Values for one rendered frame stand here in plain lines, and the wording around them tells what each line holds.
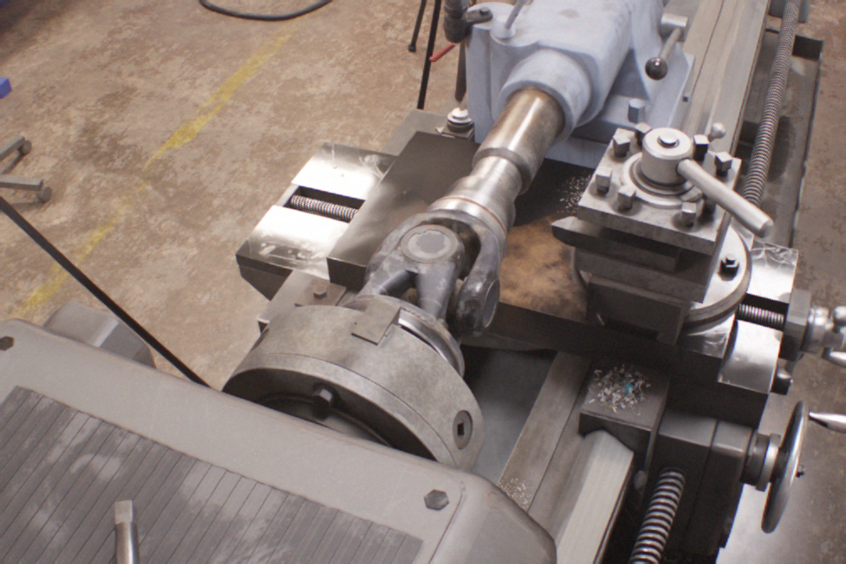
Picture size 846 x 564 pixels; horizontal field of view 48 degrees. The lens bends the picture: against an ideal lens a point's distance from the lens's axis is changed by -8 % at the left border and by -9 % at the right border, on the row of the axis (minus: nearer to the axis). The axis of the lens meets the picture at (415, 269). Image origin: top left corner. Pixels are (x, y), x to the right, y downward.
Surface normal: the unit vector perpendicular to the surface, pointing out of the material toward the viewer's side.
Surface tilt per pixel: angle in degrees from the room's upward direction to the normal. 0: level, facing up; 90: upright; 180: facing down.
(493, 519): 45
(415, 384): 38
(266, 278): 90
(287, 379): 90
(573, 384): 0
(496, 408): 17
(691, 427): 0
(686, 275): 0
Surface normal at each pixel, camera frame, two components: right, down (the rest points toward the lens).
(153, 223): -0.05, -0.73
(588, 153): -0.40, 0.64
